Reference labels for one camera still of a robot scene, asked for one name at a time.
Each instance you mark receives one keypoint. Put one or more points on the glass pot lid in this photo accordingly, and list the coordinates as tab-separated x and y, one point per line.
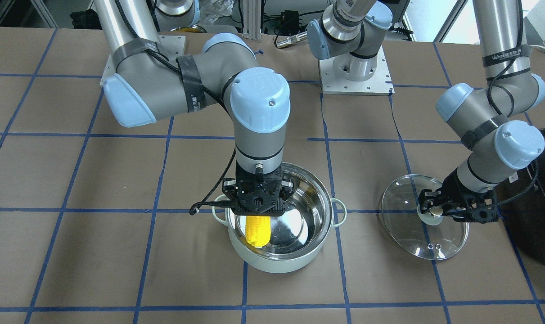
431	236

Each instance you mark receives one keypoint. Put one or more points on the pale green electric pot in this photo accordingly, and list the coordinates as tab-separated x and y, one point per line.
293	239

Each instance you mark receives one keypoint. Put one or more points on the yellow plastic corn cob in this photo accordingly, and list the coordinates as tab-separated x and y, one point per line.
258	230

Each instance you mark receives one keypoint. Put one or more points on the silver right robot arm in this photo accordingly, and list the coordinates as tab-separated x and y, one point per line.
146	87

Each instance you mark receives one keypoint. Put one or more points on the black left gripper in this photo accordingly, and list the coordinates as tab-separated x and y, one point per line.
453	186

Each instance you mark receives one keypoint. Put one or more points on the black rice cooker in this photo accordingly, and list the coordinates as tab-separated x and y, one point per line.
525	215

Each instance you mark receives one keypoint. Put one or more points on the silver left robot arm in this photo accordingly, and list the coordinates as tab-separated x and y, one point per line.
499	146

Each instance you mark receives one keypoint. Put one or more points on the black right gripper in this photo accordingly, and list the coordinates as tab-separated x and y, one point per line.
230	188

